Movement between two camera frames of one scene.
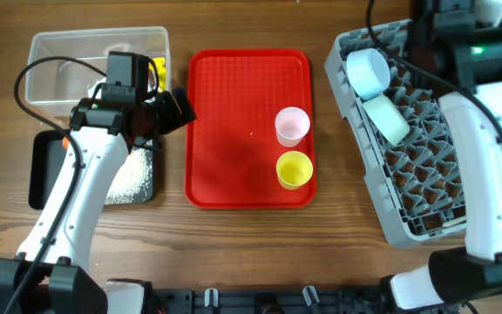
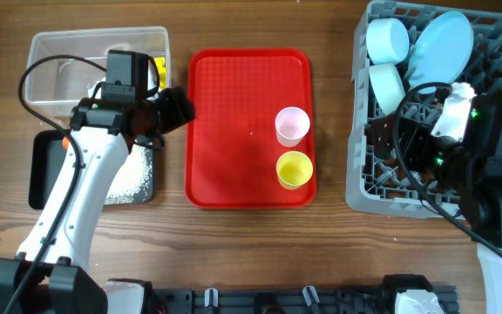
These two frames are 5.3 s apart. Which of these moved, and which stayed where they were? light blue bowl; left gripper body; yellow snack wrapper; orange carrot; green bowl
Moved: green bowl; light blue bowl
Stayed: orange carrot; yellow snack wrapper; left gripper body
